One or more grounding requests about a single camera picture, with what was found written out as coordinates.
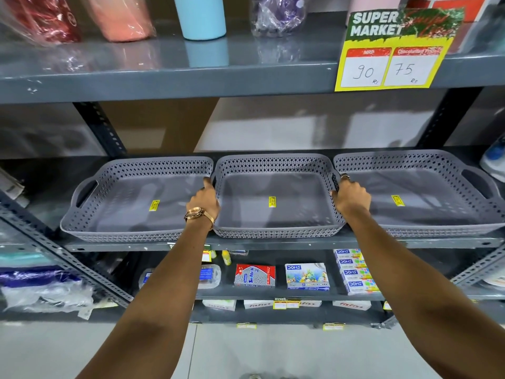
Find orange wrapped bottle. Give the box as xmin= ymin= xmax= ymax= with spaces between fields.
xmin=85 ymin=0 xmax=157 ymax=43

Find gold wristwatch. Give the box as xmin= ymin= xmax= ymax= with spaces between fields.
xmin=184 ymin=207 xmax=216 ymax=230

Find person's right hand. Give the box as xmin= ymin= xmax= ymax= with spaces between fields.
xmin=331 ymin=174 xmax=372 ymax=218

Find yellow green price sign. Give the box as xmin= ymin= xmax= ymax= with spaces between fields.
xmin=335 ymin=8 xmax=465 ymax=92

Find clear plastic case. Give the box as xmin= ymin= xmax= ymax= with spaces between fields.
xmin=196 ymin=264 xmax=222 ymax=290

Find white blue item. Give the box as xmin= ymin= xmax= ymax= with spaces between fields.
xmin=479 ymin=134 xmax=505 ymax=183

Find orange white box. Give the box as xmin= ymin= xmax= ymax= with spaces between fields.
xmin=406 ymin=0 xmax=491 ymax=24

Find red wrapped bottle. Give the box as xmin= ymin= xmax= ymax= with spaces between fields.
xmin=0 ymin=0 xmax=82 ymax=44

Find purple wrapped bottle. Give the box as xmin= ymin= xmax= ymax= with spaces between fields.
xmin=250 ymin=0 xmax=308 ymax=37

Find grey perforated plastic tray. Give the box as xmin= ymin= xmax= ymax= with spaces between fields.
xmin=60 ymin=157 xmax=214 ymax=243
xmin=211 ymin=154 xmax=347 ymax=240
xmin=333 ymin=149 xmax=505 ymax=238

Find light blue bottle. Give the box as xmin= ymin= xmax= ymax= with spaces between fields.
xmin=173 ymin=0 xmax=227 ymax=41

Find blue white crayon box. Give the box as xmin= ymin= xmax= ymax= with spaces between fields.
xmin=284 ymin=263 xmax=330 ymax=292

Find person's right forearm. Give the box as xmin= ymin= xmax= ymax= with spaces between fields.
xmin=342 ymin=209 xmax=505 ymax=379

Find grey metal shelf rack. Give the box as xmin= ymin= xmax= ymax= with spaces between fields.
xmin=0 ymin=12 xmax=505 ymax=330

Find red grey stationery box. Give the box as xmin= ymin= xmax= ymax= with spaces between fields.
xmin=234 ymin=264 xmax=277 ymax=288

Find person's left forearm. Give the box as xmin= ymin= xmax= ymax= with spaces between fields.
xmin=77 ymin=216 xmax=215 ymax=379

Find person's left hand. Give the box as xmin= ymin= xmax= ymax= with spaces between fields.
xmin=185 ymin=177 xmax=221 ymax=224

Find clear plastic wrapped packets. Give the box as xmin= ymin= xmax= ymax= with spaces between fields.
xmin=0 ymin=267 xmax=96 ymax=321

